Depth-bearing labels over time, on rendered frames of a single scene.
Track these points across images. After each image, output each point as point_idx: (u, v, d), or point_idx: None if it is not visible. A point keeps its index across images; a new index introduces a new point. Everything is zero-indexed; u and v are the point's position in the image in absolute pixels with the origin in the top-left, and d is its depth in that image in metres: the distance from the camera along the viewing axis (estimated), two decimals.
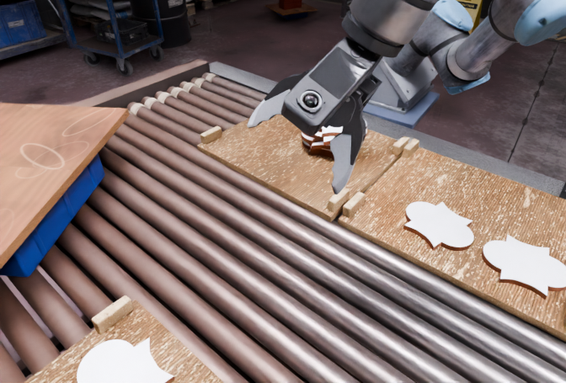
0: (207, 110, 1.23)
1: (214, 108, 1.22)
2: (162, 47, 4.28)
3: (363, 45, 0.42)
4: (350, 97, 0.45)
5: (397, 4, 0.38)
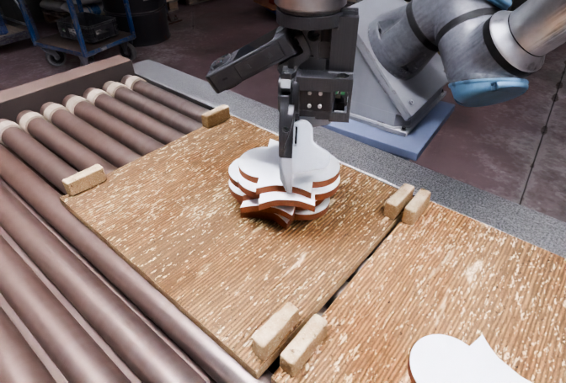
0: (110, 132, 0.82)
1: (119, 128, 0.81)
2: (136, 45, 3.87)
3: (276, 19, 0.43)
4: (279, 76, 0.45)
5: None
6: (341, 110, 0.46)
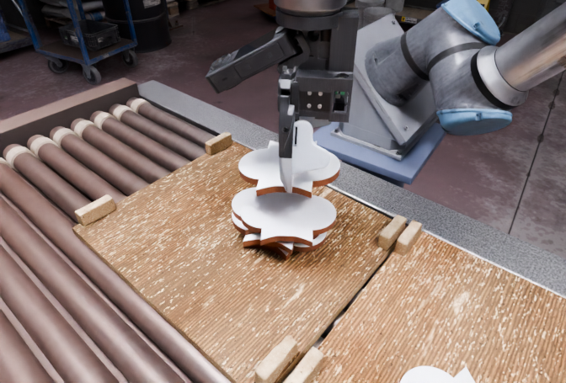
0: (117, 157, 0.86)
1: (125, 154, 0.84)
2: (137, 52, 3.90)
3: (275, 19, 0.43)
4: (279, 76, 0.45)
5: None
6: (341, 110, 0.46)
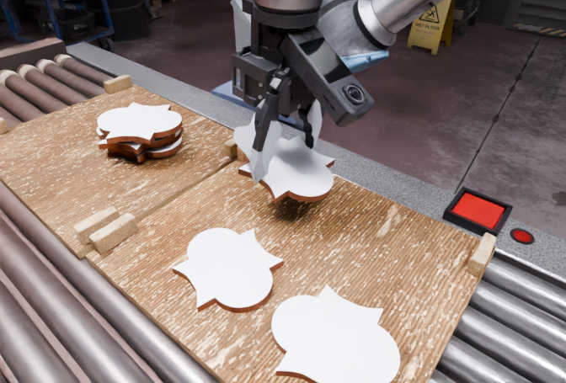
0: (30, 98, 0.95)
1: (37, 95, 0.94)
2: (116, 40, 4.00)
3: (312, 24, 0.42)
4: None
5: None
6: None
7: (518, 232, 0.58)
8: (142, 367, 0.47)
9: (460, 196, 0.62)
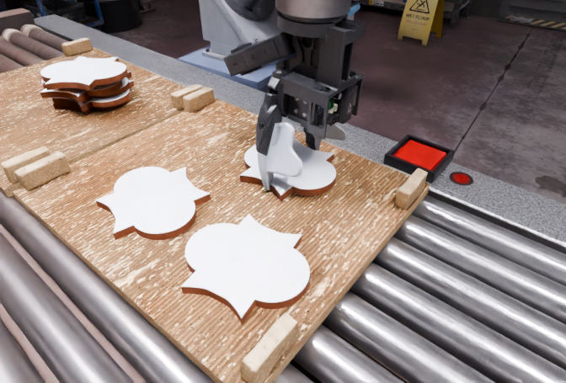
0: None
1: None
2: (107, 32, 3.99)
3: None
4: (274, 74, 0.45)
5: None
6: (323, 125, 0.44)
7: (457, 175, 0.58)
8: (61, 297, 0.46)
9: (403, 142, 0.62)
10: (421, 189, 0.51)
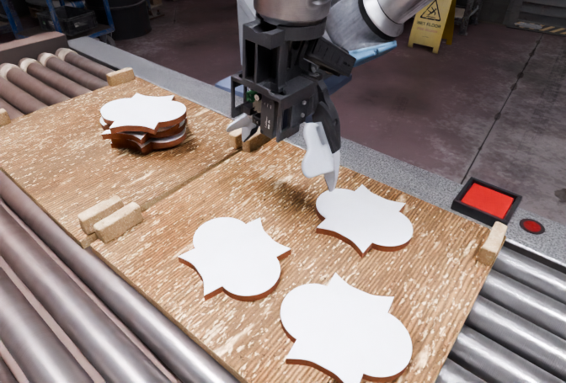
0: (32, 92, 0.94)
1: (39, 88, 0.93)
2: (117, 39, 3.99)
3: None
4: None
5: None
6: (242, 110, 0.45)
7: (527, 222, 0.57)
8: (148, 357, 0.46)
9: (468, 186, 0.62)
10: None
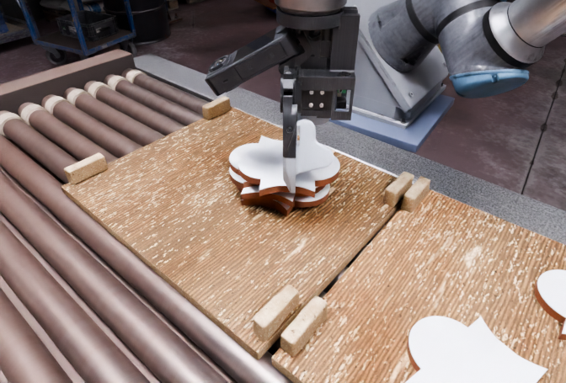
0: (111, 124, 0.82)
1: (120, 120, 0.81)
2: (136, 44, 3.87)
3: (276, 19, 0.43)
4: (280, 77, 0.45)
5: None
6: (343, 109, 0.46)
7: None
8: None
9: None
10: None
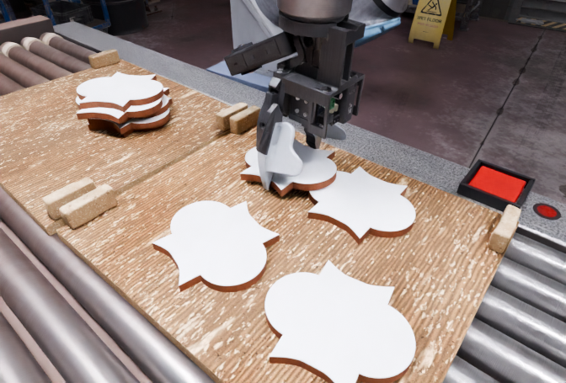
0: (12, 76, 0.89)
1: (18, 71, 0.88)
2: (114, 34, 3.94)
3: None
4: (275, 73, 0.45)
5: None
6: (323, 125, 0.44)
7: (541, 207, 0.52)
8: (118, 354, 0.41)
9: (476, 168, 0.57)
10: None
